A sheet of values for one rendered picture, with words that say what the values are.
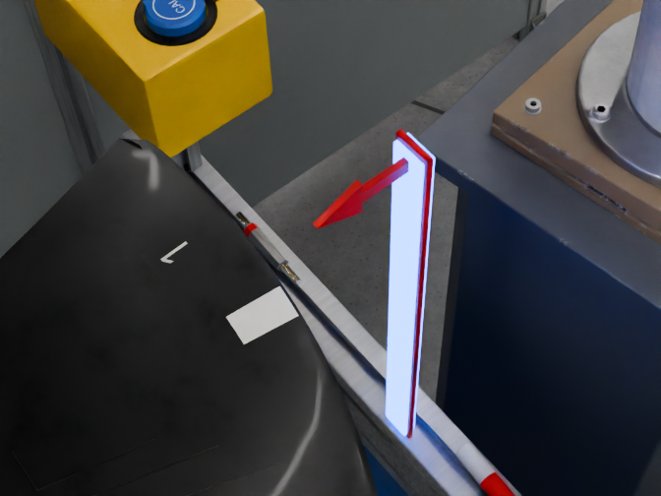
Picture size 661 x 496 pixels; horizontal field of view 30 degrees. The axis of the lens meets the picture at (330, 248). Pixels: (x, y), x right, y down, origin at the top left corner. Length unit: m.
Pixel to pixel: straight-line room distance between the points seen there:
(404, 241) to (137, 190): 0.15
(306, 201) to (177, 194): 1.44
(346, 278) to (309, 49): 0.38
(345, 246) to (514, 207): 1.09
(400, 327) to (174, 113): 0.22
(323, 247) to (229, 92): 1.14
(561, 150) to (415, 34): 1.09
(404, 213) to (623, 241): 0.29
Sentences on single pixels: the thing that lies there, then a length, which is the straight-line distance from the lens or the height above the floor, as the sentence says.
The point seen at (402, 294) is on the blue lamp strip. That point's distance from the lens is 0.72.
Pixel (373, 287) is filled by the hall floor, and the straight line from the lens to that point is 1.95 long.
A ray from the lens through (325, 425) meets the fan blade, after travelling 0.59.
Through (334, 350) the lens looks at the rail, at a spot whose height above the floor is 0.86.
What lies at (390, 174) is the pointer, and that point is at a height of 1.18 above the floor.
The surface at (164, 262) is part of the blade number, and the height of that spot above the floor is 1.18.
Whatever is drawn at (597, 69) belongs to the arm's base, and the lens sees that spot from 0.95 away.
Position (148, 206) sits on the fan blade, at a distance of 0.61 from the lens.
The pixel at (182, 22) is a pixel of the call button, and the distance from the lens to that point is 0.82.
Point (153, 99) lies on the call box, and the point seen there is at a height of 1.05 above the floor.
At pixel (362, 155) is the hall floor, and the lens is 2.09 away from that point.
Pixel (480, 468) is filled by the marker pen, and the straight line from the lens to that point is 0.87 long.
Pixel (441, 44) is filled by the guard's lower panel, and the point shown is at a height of 0.15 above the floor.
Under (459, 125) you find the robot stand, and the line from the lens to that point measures 0.95.
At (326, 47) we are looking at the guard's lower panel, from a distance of 1.83.
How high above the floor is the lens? 1.68
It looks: 57 degrees down
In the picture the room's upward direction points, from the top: 3 degrees counter-clockwise
